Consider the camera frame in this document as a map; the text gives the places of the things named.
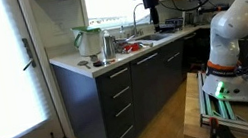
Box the silver metal utensil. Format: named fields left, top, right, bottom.
left=138, top=39, right=155, bottom=50

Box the chrome arched faucet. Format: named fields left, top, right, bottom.
left=129, top=2, right=151, bottom=38

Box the thick wooden cart top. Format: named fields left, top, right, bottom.
left=172, top=70, right=218, bottom=138

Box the small round metal strainer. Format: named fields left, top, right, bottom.
left=76, top=58, right=93, bottom=72

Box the silver metal bowl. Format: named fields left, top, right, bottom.
left=113, top=37, right=130, bottom=48

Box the clear soap dispenser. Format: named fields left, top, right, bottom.
left=118, top=24, right=127, bottom=39

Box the orange black power tool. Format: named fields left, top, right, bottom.
left=198, top=2, right=231, bottom=17

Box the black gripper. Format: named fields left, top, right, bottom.
left=142, top=0, right=165, bottom=34

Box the silver metal cup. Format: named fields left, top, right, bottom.
left=101, top=34, right=120, bottom=61

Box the dark grey sink cabinet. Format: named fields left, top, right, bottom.
left=48, top=24, right=221, bottom=138

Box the long silver door handle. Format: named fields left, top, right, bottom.
left=135, top=52, right=160, bottom=66

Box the red kitchen tool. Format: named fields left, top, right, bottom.
left=122, top=41, right=142, bottom=55

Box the silver drawer handle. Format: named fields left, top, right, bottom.
left=113, top=102, right=134, bottom=118
left=108, top=66, right=130, bottom=79
left=111, top=85, right=132, bottom=99
left=117, top=124, right=136, bottom=138

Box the white wall outlet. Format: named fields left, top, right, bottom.
left=51, top=19, right=68, bottom=36

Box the red black clamp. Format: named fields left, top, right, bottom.
left=206, top=116, right=222, bottom=138

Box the small black round lid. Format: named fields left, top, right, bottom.
left=91, top=59, right=104, bottom=68

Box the white bin green lid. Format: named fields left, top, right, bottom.
left=71, top=22, right=106, bottom=60

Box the black dish rack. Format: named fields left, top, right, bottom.
left=158, top=16, right=187, bottom=36

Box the aluminium profile frame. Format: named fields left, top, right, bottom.
left=192, top=65, right=248, bottom=138

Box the dark metal door lever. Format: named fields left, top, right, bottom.
left=18, top=37, right=38, bottom=72

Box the stainless steel sink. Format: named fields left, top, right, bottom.
left=135, top=30, right=173, bottom=45

